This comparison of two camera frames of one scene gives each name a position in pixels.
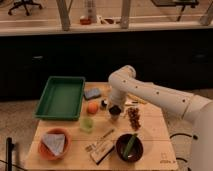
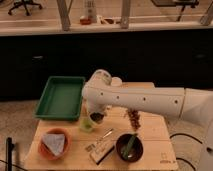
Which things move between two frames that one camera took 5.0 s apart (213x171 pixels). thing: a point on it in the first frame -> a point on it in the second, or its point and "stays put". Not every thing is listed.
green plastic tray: [61, 98] stays put
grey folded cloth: [55, 142] stays put
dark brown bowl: [135, 152] stays put
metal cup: [114, 118] -> [97, 116]
